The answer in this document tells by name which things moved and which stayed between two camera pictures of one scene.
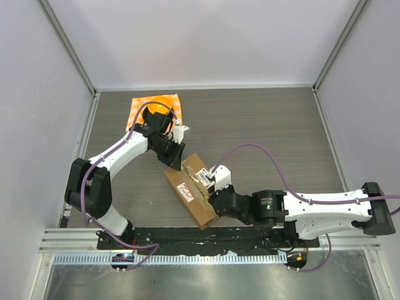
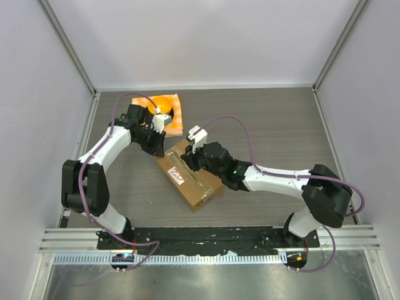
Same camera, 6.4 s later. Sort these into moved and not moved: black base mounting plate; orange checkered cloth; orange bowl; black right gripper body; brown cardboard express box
Moved: black right gripper body; brown cardboard express box
Not moved: orange checkered cloth; black base mounting plate; orange bowl
